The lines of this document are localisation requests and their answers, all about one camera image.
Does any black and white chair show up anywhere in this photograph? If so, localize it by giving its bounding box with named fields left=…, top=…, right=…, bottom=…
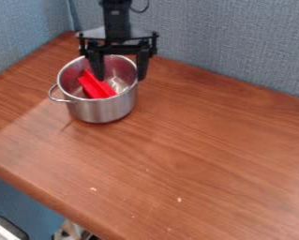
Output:
left=0, top=216, right=29, bottom=240

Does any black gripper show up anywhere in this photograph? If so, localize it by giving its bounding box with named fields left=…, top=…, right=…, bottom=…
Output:
left=76, top=8, right=158, bottom=81

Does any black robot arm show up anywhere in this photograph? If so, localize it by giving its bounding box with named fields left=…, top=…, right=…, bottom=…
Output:
left=76, top=0, right=158, bottom=81

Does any metal pot with handles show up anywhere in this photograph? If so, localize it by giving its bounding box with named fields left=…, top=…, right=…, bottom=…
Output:
left=47, top=55, right=137, bottom=124

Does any red plastic block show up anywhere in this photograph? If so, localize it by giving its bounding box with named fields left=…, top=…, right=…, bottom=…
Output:
left=77, top=70, right=116, bottom=99

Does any light object under table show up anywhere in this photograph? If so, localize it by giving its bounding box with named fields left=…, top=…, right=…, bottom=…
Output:
left=50, top=219, right=100, bottom=240

